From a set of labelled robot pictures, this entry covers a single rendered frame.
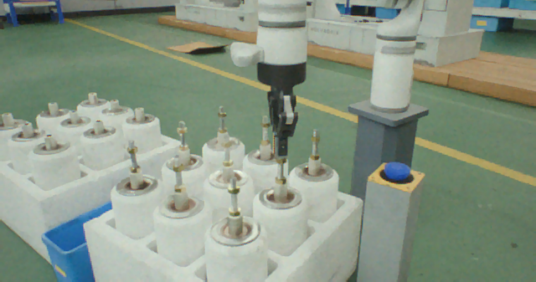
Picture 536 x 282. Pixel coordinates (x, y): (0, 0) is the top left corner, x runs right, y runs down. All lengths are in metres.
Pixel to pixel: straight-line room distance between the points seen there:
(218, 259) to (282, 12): 0.36
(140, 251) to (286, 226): 0.25
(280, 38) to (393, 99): 0.49
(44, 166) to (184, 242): 0.42
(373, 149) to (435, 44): 1.69
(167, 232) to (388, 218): 0.35
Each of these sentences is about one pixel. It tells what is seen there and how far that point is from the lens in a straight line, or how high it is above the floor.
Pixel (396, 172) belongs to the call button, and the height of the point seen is 0.33.
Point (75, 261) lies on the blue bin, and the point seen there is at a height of 0.09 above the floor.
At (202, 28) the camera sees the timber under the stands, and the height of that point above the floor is 0.05.
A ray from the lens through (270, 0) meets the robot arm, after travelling 0.58.
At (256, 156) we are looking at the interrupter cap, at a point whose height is 0.25.
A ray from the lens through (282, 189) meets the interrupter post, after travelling 0.69.
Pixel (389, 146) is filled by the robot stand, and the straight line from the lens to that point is 1.01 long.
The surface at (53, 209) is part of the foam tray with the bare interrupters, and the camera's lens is 0.98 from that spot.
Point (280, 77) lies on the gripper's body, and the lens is 0.59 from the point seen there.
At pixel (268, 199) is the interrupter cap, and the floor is 0.25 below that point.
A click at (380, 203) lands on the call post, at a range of 0.66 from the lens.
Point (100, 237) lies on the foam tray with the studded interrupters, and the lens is 0.80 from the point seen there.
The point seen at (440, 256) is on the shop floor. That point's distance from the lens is 1.05.
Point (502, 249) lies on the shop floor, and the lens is 1.14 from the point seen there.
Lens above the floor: 0.61
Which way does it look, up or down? 22 degrees down
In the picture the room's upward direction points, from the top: straight up
